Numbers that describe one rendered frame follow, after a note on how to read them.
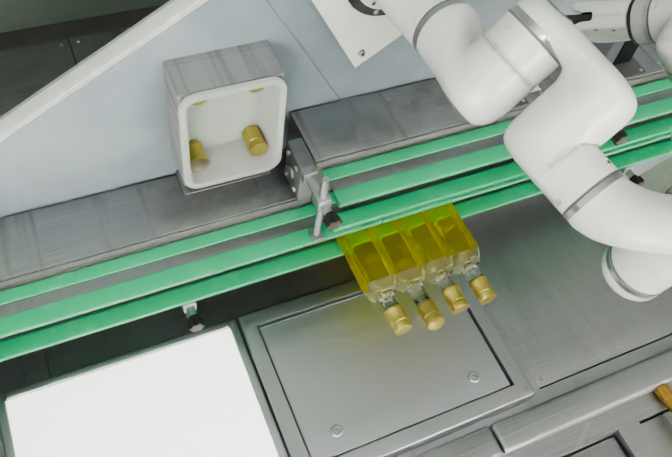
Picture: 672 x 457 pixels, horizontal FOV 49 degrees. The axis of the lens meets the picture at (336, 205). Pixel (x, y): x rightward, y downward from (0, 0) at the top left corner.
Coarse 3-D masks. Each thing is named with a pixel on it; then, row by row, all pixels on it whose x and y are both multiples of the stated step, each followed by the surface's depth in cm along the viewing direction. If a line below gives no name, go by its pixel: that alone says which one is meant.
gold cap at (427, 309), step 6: (426, 300) 130; (432, 300) 131; (420, 306) 130; (426, 306) 129; (432, 306) 129; (420, 312) 130; (426, 312) 128; (432, 312) 128; (438, 312) 128; (426, 318) 128; (432, 318) 127; (438, 318) 127; (426, 324) 128; (432, 324) 128; (438, 324) 128
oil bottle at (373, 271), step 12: (348, 240) 134; (360, 240) 134; (372, 240) 135; (348, 252) 136; (360, 252) 133; (372, 252) 133; (384, 252) 134; (360, 264) 132; (372, 264) 132; (384, 264) 132; (360, 276) 133; (372, 276) 130; (384, 276) 131; (396, 276) 131; (372, 288) 130; (384, 288) 130; (396, 288) 131; (372, 300) 132
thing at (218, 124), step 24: (192, 96) 109; (216, 96) 110; (240, 96) 123; (264, 96) 123; (192, 120) 123; (216, 120) 125; (240, 120) 128; (264, 120) 127; (216, 144) 130; (240, 144) 131; (216, 168) 128; (240, 168) 128; (264, 168) 129
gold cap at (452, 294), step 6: (450, 288) 132; (456, 288) 132; (444, 294) 132; (450, 294) 131; (456, 294) 131; (462, 294) 132; (450, 300) 131; (456, 300) 131; (462, 300) 131; (450, 306) 131; (456, 306) 130; (462, 306) 130; (468, 306) 132; (456, 312) 132
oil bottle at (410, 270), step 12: (372, 228) 137; (384, 228) 137; (396, 228) 137; (384, 240) 135; (396, 240) 135; (408, 240) 136; (396, 252) 134; (408, 252) 134; (396, 264) 132; (408, 264) 133; (420, 264) 133; (408, 276) 131; (420, 276) 132; (408, 288) 132
